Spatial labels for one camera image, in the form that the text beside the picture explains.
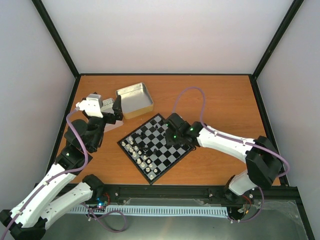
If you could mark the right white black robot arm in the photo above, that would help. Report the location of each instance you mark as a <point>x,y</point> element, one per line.
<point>263,162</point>

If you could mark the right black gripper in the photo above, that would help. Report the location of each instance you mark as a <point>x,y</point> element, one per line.
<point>169,141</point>

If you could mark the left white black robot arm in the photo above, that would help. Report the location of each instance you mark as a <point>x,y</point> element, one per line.
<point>33,216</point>

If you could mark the light blue slotted cable duct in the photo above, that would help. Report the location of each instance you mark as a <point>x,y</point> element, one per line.
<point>164,211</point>

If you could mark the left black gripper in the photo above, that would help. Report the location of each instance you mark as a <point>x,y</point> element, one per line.
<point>113,118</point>

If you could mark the black aluminium frame rail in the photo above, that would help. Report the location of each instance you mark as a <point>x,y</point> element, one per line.
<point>218,193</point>

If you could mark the gold metal tin base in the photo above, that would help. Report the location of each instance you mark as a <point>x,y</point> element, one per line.
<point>135,100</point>

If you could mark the black and silver chessboard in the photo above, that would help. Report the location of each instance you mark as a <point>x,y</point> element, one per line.
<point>151,142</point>

